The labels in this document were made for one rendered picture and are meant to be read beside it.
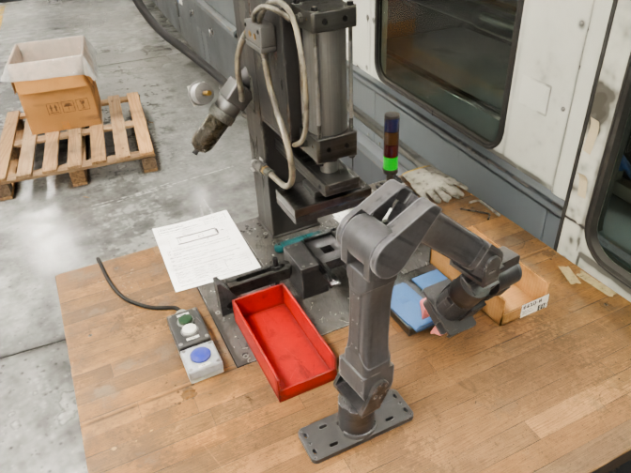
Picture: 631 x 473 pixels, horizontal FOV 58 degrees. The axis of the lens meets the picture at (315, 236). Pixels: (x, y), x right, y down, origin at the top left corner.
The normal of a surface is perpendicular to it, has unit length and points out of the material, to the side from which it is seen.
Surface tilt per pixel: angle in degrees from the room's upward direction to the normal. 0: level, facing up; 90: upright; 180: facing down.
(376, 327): 90
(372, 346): 87
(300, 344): 0
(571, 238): 90
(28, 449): 0
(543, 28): 90
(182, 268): 1
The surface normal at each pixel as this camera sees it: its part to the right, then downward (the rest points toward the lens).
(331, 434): -0.04, -0.82
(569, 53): -0.92, 0.25
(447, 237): 0.52, 0.50
